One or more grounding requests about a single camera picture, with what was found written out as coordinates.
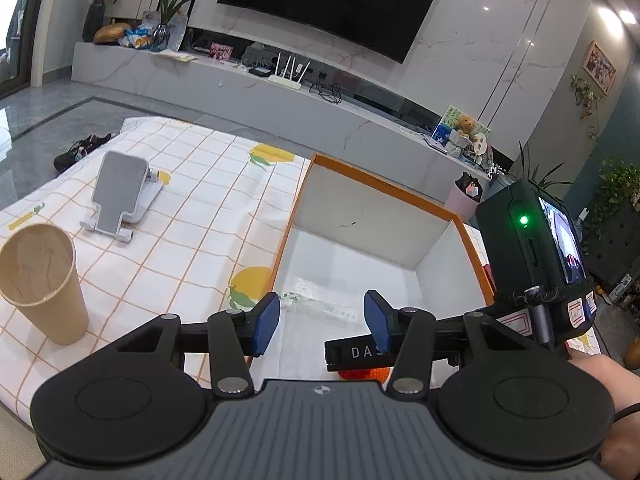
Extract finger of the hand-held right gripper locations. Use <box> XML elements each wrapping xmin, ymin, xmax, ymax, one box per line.
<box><xmin>325</xmin><ymin>338</ymin><xmax>394</xmax><ymax>372</ymax></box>

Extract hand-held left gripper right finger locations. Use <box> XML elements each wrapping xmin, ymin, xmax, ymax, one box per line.
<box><xmin>364</xmin><ymin>290</ymin><xmax>538</xmax><ymax>395</ymax></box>

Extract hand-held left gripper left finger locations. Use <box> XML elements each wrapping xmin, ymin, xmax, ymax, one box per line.
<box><xmin>114</xmin><ymin>292</ymin><xmax>281</xmax><ymax>395</ymax></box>

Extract orange knitted toy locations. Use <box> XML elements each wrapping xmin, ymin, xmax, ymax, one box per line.
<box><xmin>339</xmin><ymin>366</ymin><xmax>392</xmax><ymax>386</ymax></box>

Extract orange-rimmed white cardboard box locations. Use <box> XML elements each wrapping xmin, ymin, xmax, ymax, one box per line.
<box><xmin>250</xmin><ymin>152</ymin><xmax>499</xmax><ymax>394</ymax></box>

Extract person's right forearm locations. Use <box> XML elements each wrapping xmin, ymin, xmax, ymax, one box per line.
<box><xmin>569</xmin><ymin>349</ymin><xmax>640</xmax><ymax>480</ymax></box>

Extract clear plastic bag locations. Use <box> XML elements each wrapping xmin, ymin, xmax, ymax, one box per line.
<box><xmin>280</xmin><ymin>280</ymin><xmax>367</xmax><ymax>327</ymax></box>

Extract pink waste bin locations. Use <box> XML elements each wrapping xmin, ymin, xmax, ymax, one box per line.
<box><xmin>446</xmin><ymin>172</ymin><xmax>482</xmax><ymax>222</ymax></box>

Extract spiky dark green plant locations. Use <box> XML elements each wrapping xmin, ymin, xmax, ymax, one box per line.
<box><xmin>515</xmin><ymin>142</ymin><xmax>574</xmax><ymax>192</ymax></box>

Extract leafy green potted plant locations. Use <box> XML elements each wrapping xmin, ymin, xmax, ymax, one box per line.
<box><xmin>580</xmin><ymin>157</ymin><xmax>640</xmax><ymax>257</ymax></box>

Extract checkered fruit-print bed sheet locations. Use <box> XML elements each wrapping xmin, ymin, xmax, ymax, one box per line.
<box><xmin>0</xmin><ymin>116</ymin><xmax>607</xmax><ymax>422</ymax></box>

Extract brown teddy bear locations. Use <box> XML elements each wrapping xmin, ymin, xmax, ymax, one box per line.
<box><xmin>452</xmin><ymin>114</ymin><xmax>479</xmax><ymax>142</ymax></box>

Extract teddy bear toy pile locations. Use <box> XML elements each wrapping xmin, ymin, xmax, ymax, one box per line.
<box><xmin>432</xmin><ymin>104</ymin><xmax>492</xmax><ymax>147</ymax></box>

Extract hanging green vine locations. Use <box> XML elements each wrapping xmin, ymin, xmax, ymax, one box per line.
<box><xmin>570</xmin><ymin>74</ymin><xmax>604</xmax><ymax>142</ymax></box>

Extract grey white phone stand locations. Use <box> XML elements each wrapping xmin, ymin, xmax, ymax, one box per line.
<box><xmin>79</xmin><ymin>150</ymin><xmax>166</xmax><ymax>245</ymax></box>

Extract white marble television console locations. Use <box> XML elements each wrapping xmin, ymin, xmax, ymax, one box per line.
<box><xmin>71</xmin><ymin>40</ymin><xmax>495</xmax><ymax>222</ymax></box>

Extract brown paper cup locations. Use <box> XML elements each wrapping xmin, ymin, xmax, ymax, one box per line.
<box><xmin>0</xmin><ymin>224</ymin><xmax>90</xmax><ymax>346</ymax></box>

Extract white wifi router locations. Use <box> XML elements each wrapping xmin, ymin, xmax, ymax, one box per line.
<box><xmin>267</xmin><ymin>52</ymin><xmax>310</xmax><ymax>91</ymax></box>

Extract black sneaker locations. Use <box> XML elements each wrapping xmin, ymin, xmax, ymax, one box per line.
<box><xmin>53</xmin><ymin>141</ymin><xmax>96</xmax><ymax>174</ymax></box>
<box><xmin>75</xmin><ymin>133</ymin><xmax>117</xmax><ymax>155</ymax></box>

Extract grey electronic device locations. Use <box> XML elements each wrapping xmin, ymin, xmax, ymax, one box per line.
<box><xmin>242</xmin><ymin>44</ymin><xmax>274</xmax><ymax>68</ymax></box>

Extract white framed photo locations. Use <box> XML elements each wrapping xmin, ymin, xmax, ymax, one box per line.
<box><xmin>167</xmin><ymin>13</ymin><xmax>189</xmax><ymax>51</ymax></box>

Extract blue white snack bags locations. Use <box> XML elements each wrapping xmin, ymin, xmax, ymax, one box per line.
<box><xmin>122</xmin><ymin>25</ymin><xmax>154</xmax><ymax>51</ymax></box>

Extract brown bread-shaped cushion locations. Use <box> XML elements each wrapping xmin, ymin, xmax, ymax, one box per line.
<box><xmin>93</xmin><ymin>22</ymin><xmax>134</xmax><ymax>45</ymax></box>

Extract dark ceramic vase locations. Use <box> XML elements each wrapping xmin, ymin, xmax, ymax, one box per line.
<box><xmin>82</xmin><ymin>0</ymin><xmax>106</xmax><ymax>43</ymax></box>

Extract glass sliding door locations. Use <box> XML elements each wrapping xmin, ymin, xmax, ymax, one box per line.
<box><xmin>0</xmin><ymin>0</ymin><xmax>54</xmax><ymax>104</ymax></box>

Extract framed wall picture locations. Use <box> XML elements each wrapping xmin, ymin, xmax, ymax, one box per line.
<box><xmin>582</xmin><ymin>40</ymin><xmax>617</xmax><ymax>96</ymax></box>

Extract black cables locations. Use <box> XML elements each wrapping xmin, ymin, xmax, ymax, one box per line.
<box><xmin>308</xmin><ymin>79</ymin><xmax>344</xmax><ymax>106</ymax></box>

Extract black wall television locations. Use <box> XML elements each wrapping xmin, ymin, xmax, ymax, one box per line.
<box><xmin>216</xmin><ymin>0</ymin><xmax>446</xmax><ymax>65</ymax></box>

